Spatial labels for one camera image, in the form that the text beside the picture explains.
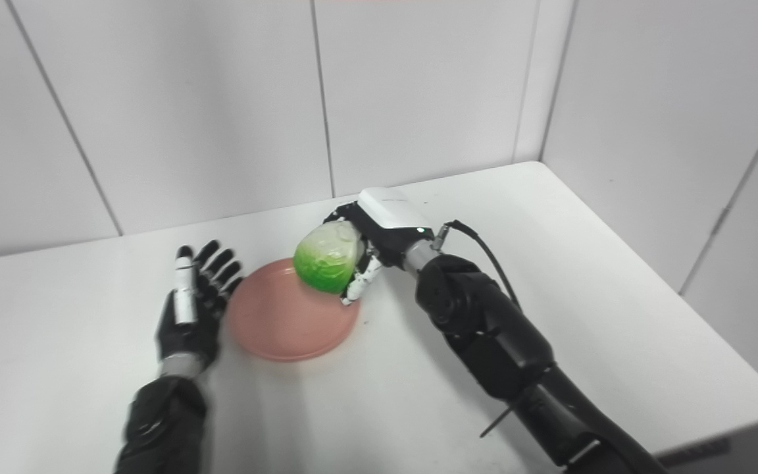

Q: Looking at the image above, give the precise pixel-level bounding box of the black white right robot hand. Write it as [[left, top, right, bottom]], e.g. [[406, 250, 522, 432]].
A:
[[323, 188, 436, 307]]

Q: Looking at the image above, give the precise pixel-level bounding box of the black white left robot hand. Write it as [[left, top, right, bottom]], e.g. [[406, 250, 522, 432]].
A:
[[157, 240, 245, 369]]

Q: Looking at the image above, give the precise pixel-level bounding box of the green white cabbage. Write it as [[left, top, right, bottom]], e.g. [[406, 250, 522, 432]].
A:
[[293, 221, 365, 294]]

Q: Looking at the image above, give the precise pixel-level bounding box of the pink round plate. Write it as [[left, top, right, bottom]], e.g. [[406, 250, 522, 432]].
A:
[[226, 257, 361, 363]]

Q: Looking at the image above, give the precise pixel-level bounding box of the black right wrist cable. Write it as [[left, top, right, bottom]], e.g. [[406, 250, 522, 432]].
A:
[[435, 219, 524, 310]]

